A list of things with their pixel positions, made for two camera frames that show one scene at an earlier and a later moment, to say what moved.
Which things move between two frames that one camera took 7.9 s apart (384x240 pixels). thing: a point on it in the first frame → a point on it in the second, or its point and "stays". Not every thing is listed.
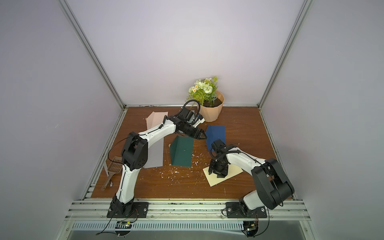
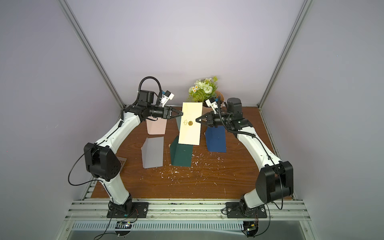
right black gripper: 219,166 → 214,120
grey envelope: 155,154 stays
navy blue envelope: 214,133 stays
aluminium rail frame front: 187,209 stays
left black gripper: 199,134 → 168,113
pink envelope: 155,119 stays
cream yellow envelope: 212,178 → 190,128
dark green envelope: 181,151 stays
